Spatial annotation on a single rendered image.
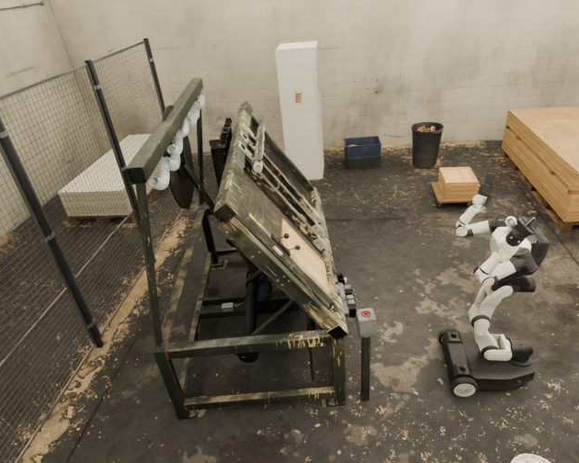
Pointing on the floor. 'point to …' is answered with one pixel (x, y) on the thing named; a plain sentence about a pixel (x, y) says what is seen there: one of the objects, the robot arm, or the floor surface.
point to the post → (365, 367)
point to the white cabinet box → (301, 106)
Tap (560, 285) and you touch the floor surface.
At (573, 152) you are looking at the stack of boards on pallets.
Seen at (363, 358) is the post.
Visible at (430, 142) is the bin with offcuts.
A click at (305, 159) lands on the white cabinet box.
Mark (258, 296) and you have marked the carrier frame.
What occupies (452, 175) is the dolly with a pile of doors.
